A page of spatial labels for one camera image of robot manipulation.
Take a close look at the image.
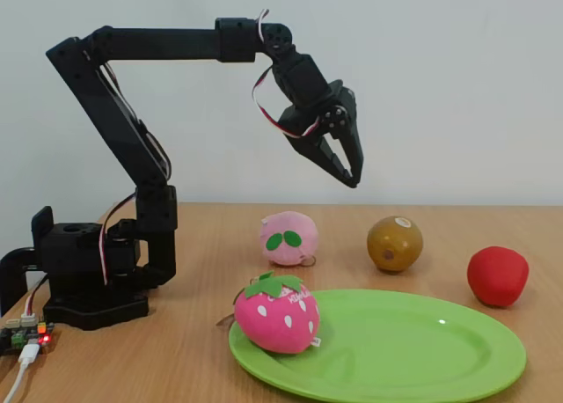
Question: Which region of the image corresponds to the brown kiwi with sticker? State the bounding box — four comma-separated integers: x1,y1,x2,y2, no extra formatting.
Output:
367,216,424,273

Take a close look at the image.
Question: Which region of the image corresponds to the red apple plush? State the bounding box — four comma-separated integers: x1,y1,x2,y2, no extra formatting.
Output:
466,245,530,308

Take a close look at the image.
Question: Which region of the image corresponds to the green oval plate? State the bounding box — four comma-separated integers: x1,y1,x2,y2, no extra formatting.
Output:
227,289,528,403

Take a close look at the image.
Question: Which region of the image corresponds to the light pink peach plush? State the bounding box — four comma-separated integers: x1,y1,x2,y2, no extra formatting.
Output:
258,210,320,267

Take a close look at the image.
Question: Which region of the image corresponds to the pink strawberry plush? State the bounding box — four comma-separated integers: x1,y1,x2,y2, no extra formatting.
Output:
231,270,323,355

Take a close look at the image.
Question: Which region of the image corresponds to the black table clamp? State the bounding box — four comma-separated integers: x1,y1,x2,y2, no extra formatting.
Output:
0,246,43,319

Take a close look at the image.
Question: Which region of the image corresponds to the motor controller circuit board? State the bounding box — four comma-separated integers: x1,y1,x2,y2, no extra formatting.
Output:
0,317,58,356

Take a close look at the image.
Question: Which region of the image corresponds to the red white wrist servo cable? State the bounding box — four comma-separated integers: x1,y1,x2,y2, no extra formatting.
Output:
251,8,321,140

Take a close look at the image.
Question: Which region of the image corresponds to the red white base servo cable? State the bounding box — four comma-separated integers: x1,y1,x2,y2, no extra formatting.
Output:
98,191,138,286

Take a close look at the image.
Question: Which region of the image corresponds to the servo cable to board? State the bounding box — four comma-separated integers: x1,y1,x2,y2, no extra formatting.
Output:
24,274,50,323

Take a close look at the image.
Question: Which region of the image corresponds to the white USB cable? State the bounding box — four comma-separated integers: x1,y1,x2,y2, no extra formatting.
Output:
0,343,43,403

